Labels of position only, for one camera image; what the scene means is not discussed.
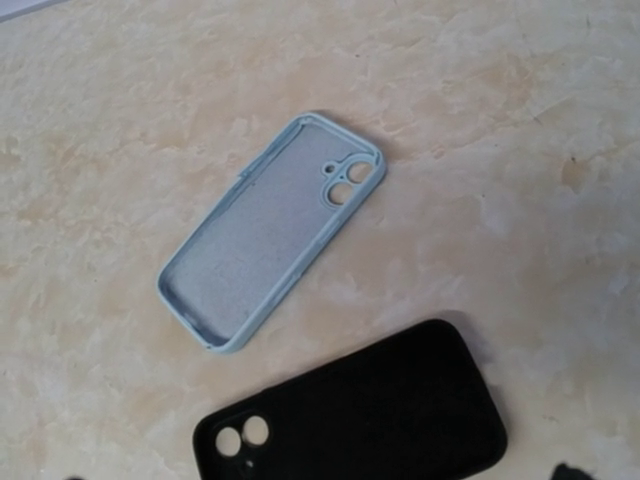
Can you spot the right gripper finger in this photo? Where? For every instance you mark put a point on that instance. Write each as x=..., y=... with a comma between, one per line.
x=564, y=471

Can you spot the light blue phone case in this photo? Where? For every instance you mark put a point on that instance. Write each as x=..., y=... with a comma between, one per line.
x=285, y=207

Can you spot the black phone case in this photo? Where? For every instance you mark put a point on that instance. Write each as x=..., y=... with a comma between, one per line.
x=411, y=406

